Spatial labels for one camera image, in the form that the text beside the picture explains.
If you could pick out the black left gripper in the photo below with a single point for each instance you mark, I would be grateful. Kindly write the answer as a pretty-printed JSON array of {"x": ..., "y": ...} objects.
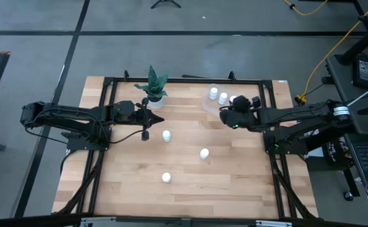
[{"x": 125, "y": 113}]

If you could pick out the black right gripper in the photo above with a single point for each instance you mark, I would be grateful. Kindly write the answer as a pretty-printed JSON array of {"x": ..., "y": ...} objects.
[{"x": 246, "y": 118}]

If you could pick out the white pill bottle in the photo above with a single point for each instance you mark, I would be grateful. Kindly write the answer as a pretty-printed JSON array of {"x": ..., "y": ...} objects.
[
  {"x": 213, "y": 93},
  {"x": 166, "y": 177},
  {"x": 166, "y": 135},
  {"x": 204, "y": 153},
  {"x": 232, "y": 99},
  {"x": 223, "y": 97}
]

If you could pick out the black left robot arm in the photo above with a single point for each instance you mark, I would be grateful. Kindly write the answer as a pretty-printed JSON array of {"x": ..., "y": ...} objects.
[{"x": 70, "y": 113}]

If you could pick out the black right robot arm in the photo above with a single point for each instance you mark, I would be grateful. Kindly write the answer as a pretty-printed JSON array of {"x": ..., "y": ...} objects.
[{"x": 297, "y": 116}]

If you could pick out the clear plastic basket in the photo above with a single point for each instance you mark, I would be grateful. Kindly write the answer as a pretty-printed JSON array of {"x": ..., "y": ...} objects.
[{"x": 207, "y": 105}]

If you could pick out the white plant pot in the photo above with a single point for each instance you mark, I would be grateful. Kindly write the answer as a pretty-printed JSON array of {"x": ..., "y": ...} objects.
[{"x": 156, "y": 104}]

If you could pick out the green snake plant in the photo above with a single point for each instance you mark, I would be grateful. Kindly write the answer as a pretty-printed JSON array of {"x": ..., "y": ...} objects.
[{"x": 154, "y": 85}]

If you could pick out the black bag white lettering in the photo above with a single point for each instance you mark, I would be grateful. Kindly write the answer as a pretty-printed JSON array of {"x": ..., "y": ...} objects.
[{"x": 333, "y": 151}]

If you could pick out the black tripod stand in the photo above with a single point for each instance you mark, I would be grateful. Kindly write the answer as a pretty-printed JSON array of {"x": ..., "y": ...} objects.
[{"x": 165, "y": 2}]

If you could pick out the black side desk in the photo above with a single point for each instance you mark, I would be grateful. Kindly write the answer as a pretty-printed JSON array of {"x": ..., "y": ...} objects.
[{"x": 341, "y": 75}]

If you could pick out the black caster wheel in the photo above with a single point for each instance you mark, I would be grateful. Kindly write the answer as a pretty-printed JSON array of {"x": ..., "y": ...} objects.
[{"x": 348, "y": 196}]

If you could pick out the black power adapter with label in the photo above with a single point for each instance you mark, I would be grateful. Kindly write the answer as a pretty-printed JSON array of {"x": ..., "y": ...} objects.
[{"x": 365, "y": 71}]

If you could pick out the black stand leg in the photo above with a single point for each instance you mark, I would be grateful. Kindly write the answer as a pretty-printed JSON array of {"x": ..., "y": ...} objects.
[{"x": 360, "y": 44}]

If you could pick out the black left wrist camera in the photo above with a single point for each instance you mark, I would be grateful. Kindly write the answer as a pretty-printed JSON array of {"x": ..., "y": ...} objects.
[{"x": 144, "y": 135}]

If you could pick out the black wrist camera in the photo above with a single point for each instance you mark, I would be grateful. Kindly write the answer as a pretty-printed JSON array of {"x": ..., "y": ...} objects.
[
  {"x": 241, "y": 102},
  {"x": 144, "y": 135}
]

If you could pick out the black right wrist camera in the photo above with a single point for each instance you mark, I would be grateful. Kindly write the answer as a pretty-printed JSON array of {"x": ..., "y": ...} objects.
[{"x": 241, "y": 102}]

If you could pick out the black metal table frame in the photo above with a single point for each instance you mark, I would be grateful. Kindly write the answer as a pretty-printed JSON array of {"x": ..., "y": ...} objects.
[{"x": 187, "y": 80}]

